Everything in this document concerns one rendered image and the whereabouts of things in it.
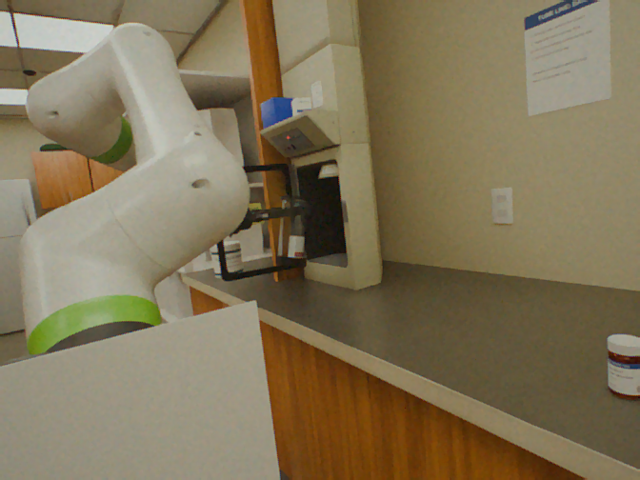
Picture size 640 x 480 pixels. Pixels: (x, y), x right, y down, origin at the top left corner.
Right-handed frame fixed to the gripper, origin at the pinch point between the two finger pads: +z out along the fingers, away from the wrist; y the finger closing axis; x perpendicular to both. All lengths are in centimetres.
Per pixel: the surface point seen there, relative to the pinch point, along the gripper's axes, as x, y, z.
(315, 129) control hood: -24.2, -11.9, 4.1
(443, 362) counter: 28, -67, -10
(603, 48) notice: -33, -68, 56
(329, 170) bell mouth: -12.2, -2.4, 13.9
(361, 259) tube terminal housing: 18.2, -13.7, 15.1
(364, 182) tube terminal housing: -6.6, -13.7, 19.5
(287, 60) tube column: -53, 12, 11
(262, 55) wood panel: -58, 23, 7
